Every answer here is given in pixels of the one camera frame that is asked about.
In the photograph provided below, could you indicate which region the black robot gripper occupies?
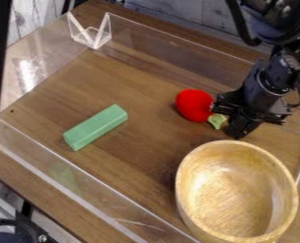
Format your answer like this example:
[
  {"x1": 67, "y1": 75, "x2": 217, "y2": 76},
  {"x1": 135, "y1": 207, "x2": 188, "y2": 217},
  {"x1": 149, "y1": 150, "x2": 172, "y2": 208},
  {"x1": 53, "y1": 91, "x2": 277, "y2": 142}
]
[{"x1": 212, "y1": 88, "x2": 292, "y2": 139}]

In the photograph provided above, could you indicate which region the red plush tomato toy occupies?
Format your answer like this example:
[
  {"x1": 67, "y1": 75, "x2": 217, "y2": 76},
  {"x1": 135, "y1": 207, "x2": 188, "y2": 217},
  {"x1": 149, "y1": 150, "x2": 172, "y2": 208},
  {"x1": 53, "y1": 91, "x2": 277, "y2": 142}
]
[{"x1": 176, "y1": 89, "x2": 226, "y2": 130}]

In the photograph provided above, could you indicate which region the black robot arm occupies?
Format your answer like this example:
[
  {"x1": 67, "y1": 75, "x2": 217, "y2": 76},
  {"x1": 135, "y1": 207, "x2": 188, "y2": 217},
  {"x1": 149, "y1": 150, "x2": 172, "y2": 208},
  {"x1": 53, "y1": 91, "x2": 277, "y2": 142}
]
[{"x1": 212, "y1": 0, "x2": 300, "y2": 139}]

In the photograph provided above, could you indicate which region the wooden bowl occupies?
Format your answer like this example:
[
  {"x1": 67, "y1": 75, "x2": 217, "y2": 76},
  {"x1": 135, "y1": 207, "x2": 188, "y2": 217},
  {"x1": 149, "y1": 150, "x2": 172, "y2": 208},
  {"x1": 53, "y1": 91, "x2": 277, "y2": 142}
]
[{"x1": 176, "y1": 140, "x2": 298, "y2": 243}]

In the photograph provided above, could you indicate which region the green rectangular block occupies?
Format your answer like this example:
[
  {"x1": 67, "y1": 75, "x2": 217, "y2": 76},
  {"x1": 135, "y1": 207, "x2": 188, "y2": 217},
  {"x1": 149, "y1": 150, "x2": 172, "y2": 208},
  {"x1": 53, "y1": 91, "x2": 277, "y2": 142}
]
[{"x1": 63, "y1": 104, "x2": 129, "y2": 151}]

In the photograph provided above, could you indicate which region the clear acrylic corner bracket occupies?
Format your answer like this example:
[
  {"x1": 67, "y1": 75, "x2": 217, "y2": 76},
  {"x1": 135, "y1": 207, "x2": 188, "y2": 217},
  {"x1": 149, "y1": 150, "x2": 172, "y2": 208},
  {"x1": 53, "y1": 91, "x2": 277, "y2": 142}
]
[{"x1": 66, "y1": 12, "x2": 113, "y2": 49}]

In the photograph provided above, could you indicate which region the clear acrylic barrier wall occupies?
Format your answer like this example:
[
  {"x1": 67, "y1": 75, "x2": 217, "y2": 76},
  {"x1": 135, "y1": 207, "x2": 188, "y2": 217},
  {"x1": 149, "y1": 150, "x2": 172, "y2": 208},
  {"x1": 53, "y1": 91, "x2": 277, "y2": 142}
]
[{"x1": 0, "y1": 11, "x2": 300, "y2": 243}]

